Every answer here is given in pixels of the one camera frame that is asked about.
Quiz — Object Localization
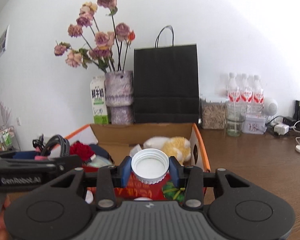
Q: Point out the white yellow plush toy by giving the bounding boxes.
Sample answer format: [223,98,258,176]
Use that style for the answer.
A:
[143,137,191,165]

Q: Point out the black paper shopping bag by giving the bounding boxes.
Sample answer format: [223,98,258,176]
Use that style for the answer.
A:
[133,24,200,124]

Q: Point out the water bottle red label left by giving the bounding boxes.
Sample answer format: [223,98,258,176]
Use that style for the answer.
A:
[227,73,241,103]

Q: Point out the white plastic jar lid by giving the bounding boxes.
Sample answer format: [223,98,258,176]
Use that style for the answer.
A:
[131,148,169,185]

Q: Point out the red orange cardboard box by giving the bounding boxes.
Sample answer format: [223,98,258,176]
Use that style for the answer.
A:
[65,123,211,200]

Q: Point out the translucent plastic wrap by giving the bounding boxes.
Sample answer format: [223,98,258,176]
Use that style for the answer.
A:
[86,155,113,168]

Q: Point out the water bottle red label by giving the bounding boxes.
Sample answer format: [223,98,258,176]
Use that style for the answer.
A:
[251,75,264,114]
[227,73,241,103]
[241,73,253,114]

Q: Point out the black braided cable bundle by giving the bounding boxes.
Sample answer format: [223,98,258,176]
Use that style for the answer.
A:
[32,134,71,160]

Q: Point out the white green milk carton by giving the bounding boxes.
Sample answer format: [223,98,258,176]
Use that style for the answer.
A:
[90,75,109,125]

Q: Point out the water bottle red label middle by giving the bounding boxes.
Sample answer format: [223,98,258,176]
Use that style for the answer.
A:
[241,73,253,114]

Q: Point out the purple ceramic vase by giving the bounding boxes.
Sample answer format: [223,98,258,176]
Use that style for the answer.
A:
[105,70,134,125]

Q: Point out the dried pink rose bouquet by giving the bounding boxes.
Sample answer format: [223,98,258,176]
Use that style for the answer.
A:
[54,0,136,73]

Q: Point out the white power adapter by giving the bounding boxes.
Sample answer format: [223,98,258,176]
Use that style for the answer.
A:
[274,123,290,135]

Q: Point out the black charger blocks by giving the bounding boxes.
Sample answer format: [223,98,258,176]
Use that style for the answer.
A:
[282,100,300,132]

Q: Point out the white round speaker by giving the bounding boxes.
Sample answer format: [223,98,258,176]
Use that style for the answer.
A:
[263,98,279,116]

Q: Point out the person hand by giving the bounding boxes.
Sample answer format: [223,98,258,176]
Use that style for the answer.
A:
[0,196,11,240]

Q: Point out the water bottle red label right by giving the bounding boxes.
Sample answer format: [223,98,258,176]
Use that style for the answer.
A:
[251,75,264,114]

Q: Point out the red artificial rose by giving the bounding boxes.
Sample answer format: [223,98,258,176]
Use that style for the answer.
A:
[70,141,96,165]

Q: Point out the clear glass cup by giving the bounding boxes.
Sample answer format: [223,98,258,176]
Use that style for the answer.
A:
[226,102,247,137]

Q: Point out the white tin box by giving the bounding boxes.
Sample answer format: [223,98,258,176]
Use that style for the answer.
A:
[242,114,267,135]

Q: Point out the wall poster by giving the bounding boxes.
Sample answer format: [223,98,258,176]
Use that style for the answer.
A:
[0,25,10,57]

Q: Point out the clear jar of seeds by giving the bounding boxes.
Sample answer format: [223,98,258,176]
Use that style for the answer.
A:
[200,96,228,130]

